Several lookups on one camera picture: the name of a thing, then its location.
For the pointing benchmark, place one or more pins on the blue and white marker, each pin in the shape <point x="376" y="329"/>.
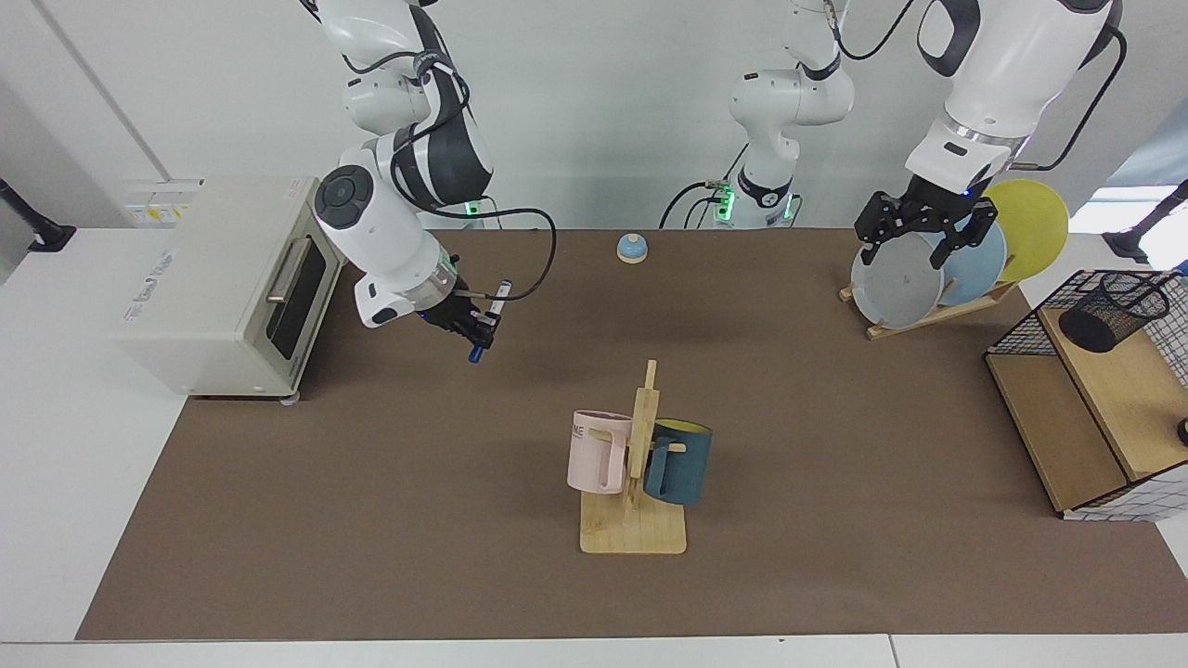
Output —
<point x="502" y="295"/>

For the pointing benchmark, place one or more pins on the black mesh pen holder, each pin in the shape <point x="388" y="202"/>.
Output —
<point x="1091" y="329"/>

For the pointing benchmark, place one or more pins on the light blue plate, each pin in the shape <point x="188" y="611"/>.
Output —
<point x="974" y="274"/>

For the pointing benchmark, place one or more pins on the grey plate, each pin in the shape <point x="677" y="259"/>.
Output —
<point x="896" y="288"/>

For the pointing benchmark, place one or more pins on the wooden plate rack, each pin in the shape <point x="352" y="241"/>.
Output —
<point x="937" y="314"/>

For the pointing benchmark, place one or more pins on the yellow plate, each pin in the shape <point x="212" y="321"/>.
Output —
<point x="1030" y="232"/>

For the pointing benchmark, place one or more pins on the small blue round thing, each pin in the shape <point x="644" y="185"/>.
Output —
<point x="632" y="246"/>

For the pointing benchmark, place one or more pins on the pink mug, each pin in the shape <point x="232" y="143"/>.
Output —
<point x="587" y="464"/>

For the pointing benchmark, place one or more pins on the black stand foot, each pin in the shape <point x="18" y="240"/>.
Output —
<point x="46" y="237"/>
<point x="1128" y="243"/>

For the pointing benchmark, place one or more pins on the brown table cloth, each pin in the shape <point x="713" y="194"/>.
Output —
<point x="371" y="520"/>

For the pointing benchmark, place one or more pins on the pale toaster oven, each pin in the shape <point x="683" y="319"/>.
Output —
<point x="204" y="306"/>

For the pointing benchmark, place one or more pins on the dark teal mug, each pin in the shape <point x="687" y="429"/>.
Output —
<point x="687" y="468"/>

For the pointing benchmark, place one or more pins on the wooden cup stand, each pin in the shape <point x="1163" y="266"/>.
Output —
<point x="640" y="533"/>

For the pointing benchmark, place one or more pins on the white outlet box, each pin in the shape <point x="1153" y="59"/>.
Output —
<point x="158" y="209"/>

